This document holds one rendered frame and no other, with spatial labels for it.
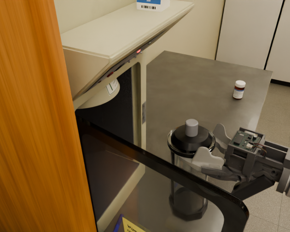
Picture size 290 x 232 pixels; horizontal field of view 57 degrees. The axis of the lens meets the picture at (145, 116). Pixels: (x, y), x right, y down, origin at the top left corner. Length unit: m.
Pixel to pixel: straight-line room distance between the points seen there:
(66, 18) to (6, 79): 0.14
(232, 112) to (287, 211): 1.12
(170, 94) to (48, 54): 1.11
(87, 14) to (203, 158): 0.35
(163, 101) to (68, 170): 0.97
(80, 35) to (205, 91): 1.07
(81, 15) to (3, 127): 0.21
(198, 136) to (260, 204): 1.63
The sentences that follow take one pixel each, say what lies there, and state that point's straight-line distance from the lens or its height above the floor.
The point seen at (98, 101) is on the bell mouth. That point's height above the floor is 1.32.
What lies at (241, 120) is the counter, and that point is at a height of 0.94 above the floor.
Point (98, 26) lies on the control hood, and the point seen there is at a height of 1.51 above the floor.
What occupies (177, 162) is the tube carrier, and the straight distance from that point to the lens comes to 0.62.
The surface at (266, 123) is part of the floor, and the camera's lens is 2.98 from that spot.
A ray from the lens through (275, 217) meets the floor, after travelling 2.17.
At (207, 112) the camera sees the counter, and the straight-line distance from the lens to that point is 1.27.
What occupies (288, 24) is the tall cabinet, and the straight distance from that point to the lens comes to 3.48.
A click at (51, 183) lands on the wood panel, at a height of 1.32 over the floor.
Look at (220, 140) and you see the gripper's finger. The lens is 0.64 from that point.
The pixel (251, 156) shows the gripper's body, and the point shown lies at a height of 1.29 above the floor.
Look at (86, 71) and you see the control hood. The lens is 0.37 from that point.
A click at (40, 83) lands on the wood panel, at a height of 1.50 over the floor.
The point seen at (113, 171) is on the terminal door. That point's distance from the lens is 0.45.
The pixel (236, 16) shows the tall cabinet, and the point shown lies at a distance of 3.52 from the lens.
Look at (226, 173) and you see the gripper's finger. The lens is 0.57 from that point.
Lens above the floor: 1.64
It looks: 36 degrees down
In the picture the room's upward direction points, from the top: straight up
